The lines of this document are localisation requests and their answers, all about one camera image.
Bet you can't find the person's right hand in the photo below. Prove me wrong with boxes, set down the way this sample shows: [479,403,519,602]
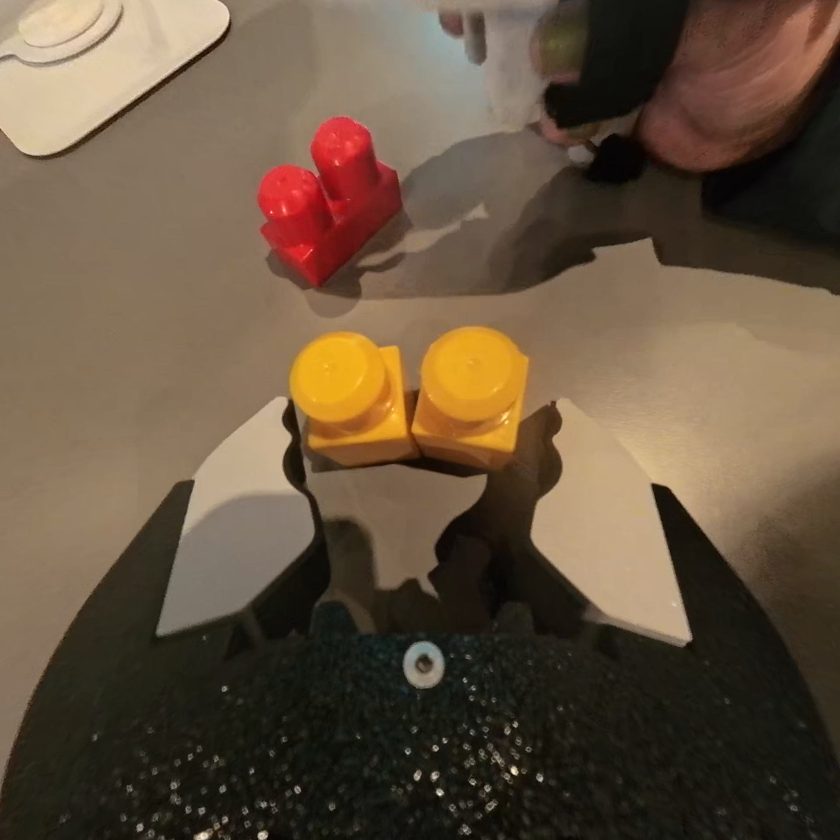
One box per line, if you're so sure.
[638,0,840,173]

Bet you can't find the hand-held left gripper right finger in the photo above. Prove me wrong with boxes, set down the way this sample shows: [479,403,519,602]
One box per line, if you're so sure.
[528,397,693,647]

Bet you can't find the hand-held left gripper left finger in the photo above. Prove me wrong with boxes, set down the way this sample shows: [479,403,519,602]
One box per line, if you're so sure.
[155,395,326,637]

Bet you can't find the acrylic sign stand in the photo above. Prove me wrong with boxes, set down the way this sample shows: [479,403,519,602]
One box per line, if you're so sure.
[0,0,232,158]

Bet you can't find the red two-stud block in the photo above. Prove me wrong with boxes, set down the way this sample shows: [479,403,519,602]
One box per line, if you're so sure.
[257,117,401,288]

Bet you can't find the yellow one-stud block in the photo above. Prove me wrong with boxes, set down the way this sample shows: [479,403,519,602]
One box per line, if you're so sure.
[411,326,530,475]
[289,331,421,469]

